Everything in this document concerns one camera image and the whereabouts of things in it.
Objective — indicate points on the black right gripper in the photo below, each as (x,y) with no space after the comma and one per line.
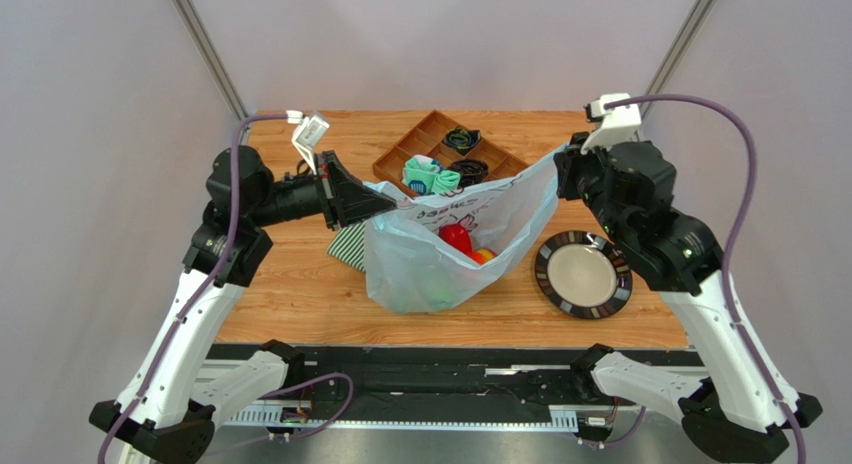
(569,172)

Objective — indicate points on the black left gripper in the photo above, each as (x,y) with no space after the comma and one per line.
(331,191)

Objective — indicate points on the light blue printed plastic bag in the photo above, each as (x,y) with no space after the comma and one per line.
(410,269)

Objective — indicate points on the red bell pepper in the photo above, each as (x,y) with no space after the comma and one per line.
(457,236)

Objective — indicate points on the red apple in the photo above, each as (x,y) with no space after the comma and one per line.
(482,255)

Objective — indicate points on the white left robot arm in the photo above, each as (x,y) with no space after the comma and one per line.
(164,413)

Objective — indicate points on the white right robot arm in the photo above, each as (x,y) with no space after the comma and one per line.
(738,413)

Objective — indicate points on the green white striped cloth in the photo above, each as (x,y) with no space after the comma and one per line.
(347,246)

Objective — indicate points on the teal white sock pair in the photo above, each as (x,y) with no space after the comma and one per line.
(426,176)

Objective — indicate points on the black round plate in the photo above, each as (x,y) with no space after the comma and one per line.
(583,275)

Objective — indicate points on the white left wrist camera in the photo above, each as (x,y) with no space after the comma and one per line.
(309,130)

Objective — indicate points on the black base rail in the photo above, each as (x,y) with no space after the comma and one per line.
(436,388)

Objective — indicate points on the right aluminium frame post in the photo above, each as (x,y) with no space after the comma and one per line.
(688,31)

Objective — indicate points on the aluminium frame post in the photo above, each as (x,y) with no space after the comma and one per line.
(688,31)
(193,22)

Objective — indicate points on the left aluminium frame post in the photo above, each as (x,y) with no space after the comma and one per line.
(193,22)

